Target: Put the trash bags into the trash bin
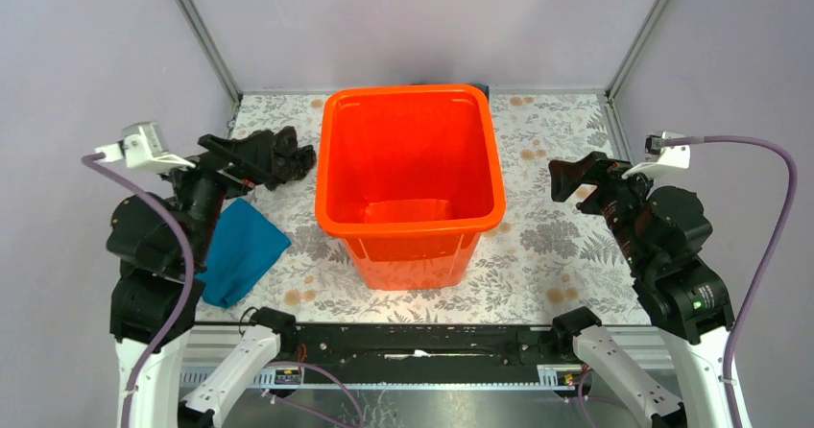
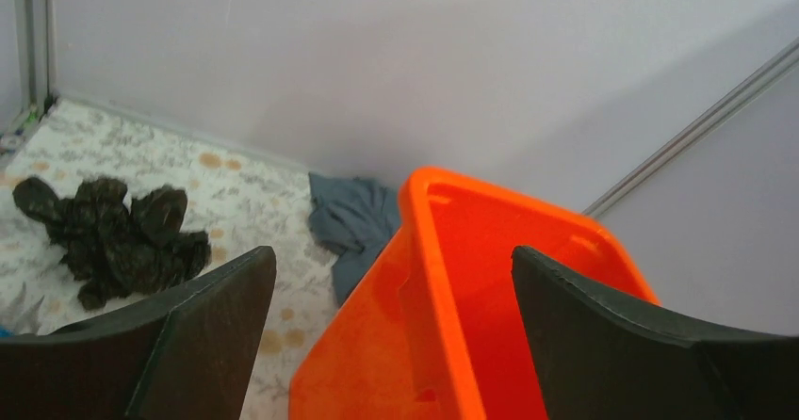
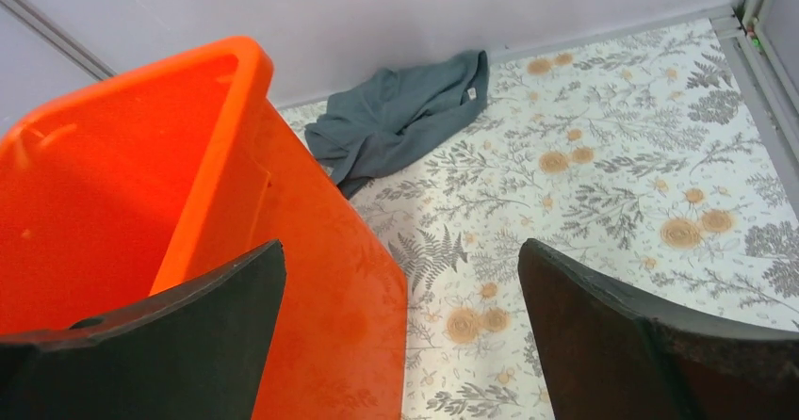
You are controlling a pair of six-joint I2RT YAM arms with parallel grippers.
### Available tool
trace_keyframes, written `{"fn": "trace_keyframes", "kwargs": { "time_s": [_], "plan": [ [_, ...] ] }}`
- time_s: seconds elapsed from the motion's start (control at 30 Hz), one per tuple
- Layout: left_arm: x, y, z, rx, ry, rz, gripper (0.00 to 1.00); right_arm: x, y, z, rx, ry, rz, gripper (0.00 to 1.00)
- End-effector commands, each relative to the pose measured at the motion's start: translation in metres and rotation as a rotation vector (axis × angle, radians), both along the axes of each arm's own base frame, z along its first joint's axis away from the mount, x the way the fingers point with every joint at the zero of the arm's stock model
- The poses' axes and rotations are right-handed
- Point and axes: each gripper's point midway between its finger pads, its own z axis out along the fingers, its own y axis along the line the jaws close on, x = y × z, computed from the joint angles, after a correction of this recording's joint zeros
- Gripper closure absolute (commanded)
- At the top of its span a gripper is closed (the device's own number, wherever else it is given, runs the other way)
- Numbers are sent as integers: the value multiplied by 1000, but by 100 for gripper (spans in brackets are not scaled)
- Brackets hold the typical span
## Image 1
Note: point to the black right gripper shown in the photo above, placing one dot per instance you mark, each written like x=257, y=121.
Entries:
x=595, y=167

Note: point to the orange plastic trash bin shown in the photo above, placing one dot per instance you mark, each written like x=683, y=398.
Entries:
x=409, y=179

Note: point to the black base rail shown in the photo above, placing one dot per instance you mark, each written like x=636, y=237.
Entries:
x=424, y=357

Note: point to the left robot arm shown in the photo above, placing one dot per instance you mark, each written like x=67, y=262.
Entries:
x=162, y=245

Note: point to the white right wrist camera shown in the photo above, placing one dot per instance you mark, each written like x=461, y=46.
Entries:
x=661, y=159

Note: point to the floral patterned table mat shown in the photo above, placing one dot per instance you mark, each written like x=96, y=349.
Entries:
x=544, y=259

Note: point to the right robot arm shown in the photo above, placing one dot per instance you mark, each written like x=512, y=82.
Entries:
x=660, y=232

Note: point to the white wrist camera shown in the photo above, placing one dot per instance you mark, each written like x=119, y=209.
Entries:
x=661, y=159
x=142, y=147

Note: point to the grey cloth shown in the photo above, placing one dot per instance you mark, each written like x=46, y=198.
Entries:
x=484, y=88

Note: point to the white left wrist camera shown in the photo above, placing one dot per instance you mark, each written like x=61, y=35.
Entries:
x=142, y=147

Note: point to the black plastic trash bag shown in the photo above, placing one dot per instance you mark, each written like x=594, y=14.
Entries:
x=279, y=154

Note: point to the blue folded cloth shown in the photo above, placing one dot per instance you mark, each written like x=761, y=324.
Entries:
x=245, y=245

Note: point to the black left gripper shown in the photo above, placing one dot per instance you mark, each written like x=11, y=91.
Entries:
x=237, y=148

